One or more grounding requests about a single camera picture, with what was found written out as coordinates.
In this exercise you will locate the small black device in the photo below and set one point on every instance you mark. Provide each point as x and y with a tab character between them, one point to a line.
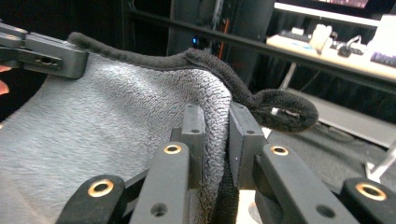
345	49

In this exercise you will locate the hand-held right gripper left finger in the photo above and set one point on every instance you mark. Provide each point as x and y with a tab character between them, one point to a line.
168	180

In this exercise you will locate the keyboard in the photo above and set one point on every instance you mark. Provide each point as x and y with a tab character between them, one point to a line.
384	59

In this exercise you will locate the grey and yellow cloth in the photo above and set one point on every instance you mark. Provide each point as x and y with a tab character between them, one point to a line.
93	130

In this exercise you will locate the monitor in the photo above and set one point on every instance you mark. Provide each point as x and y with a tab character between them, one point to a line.
342	3

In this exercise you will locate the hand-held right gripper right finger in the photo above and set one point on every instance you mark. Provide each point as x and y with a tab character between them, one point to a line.
280	180

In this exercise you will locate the white box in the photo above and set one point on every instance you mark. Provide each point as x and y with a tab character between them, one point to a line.
386	31

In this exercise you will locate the white object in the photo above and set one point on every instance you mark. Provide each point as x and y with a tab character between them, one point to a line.
321	37

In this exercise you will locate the black computer tower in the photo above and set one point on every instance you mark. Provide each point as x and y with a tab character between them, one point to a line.
183	25

